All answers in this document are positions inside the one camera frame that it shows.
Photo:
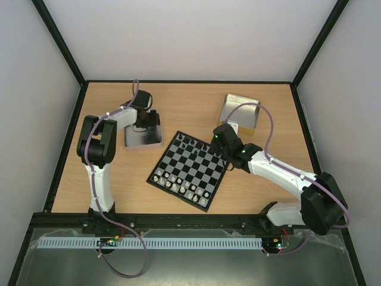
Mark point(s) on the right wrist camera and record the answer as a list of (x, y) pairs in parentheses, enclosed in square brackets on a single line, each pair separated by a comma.
[(234, 125)]

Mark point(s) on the black frame rail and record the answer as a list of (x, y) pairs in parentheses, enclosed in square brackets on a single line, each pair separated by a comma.
[(255, 224)]

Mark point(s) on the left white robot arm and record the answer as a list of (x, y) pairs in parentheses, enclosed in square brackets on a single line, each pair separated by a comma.
[(97, 144)]

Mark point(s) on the black silver chess board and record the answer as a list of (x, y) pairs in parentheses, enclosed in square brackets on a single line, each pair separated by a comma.
[(206, 173)]

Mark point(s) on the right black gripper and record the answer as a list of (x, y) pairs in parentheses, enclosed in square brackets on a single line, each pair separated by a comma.
[(216, 146)]

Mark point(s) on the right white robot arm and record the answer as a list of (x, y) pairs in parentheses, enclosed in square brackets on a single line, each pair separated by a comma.
[(321, 205)]

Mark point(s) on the silver tin with pieces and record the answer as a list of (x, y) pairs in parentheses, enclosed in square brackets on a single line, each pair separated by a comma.
[(143, 139)]

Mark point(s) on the empty gold silver tin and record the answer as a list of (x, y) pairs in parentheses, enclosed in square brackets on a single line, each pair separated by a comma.
[(246, 116)]

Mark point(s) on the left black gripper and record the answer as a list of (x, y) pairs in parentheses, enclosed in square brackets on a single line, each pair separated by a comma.
[(155, 121)]

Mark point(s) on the light blue cable duct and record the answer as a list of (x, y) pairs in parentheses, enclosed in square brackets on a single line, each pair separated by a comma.
[(151, 243)]

